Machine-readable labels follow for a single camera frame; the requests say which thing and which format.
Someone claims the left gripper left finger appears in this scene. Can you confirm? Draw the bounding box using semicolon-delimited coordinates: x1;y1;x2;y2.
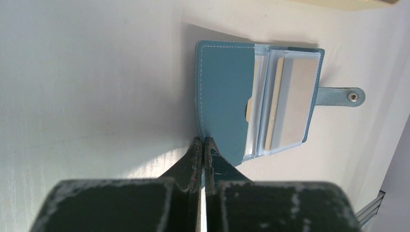
30;137;203;232

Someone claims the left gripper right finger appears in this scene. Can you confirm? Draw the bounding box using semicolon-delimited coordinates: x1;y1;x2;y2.
204;137;361;232

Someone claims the gold credit card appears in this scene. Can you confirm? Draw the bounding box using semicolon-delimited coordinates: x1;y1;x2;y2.
264;57;319;153

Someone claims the blue leather card holder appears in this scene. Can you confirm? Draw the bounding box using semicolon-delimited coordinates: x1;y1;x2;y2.
195;40;366;166

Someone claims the gold card in pocket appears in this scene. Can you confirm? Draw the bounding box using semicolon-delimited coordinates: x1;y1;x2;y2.
246;61;259;123

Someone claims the beige oval tray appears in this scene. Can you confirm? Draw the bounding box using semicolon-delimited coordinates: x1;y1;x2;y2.
293;0;400;11

